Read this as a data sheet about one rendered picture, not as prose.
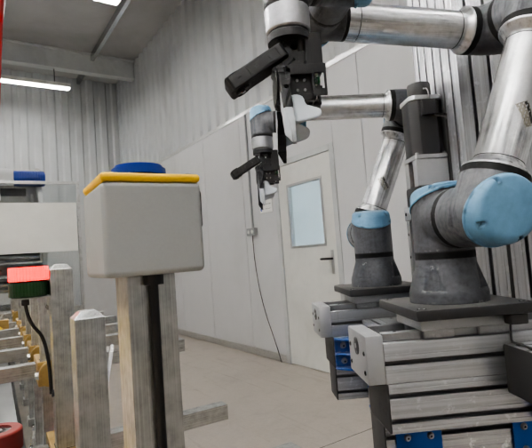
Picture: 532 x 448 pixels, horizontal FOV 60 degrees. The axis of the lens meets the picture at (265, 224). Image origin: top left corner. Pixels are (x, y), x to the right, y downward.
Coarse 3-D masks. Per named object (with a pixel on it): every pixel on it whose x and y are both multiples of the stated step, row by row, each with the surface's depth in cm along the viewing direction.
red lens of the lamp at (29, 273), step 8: (8, 272) 74; (16, 272) 73; (24, 272) 73; (32, 272) 73; (40, 272) 74; (48, 272) 77; (8, 280) 74; (16, 280) 73; (24, 280) 73; (32, 280) 73
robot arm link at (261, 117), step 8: (256, 112) 158; (264, 112) 158; (272, 112) 159; (256, 120) 158; (264, 120) 158; (272, 120) 157; (256, 128) 158; (264, 128) 158; (272, 128) 159; (256, 136) 161; (272, 136) 160
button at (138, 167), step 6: (138, 162) 33; (144, 162) 33; (114, 168) 33; (120, 168) 33; (126, 168) 33; (132, 168) 33; (138, 168) 33; (144, 168) 33; (150, 168) 33; (156, 168) 34; (162, 168) 34
